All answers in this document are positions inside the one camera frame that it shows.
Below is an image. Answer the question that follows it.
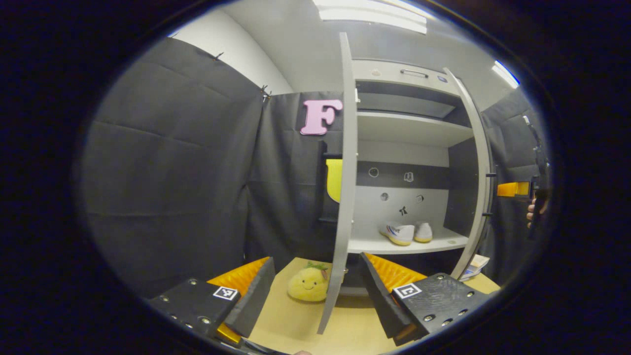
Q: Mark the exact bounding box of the ceiling light panel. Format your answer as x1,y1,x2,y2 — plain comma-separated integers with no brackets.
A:
492,60,521,89
313,0,428,34

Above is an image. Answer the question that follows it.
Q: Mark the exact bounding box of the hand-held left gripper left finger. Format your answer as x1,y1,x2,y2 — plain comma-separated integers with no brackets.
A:
148,256,277,346

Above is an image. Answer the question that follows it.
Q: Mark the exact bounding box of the white shoe cabinet door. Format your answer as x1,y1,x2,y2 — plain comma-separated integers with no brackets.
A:
441,67,496,281
315,32,359,336

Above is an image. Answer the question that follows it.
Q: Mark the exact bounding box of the white shoe cabinet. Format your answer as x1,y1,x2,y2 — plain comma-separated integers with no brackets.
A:
348,58,493,296

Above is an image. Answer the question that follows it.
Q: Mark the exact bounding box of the yellow smiling plush toy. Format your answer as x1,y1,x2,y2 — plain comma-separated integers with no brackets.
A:
287,261,331,302

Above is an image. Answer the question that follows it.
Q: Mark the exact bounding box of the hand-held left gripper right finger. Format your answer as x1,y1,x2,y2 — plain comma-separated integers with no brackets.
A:
359,251,493,347

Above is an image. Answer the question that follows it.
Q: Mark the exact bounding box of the small white box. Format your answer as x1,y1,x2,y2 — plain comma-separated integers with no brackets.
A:
458,254,491,282

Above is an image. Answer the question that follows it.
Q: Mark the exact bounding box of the black cabinet door handle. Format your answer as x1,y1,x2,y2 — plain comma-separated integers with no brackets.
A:
482,170,498,218
317,140,344,223

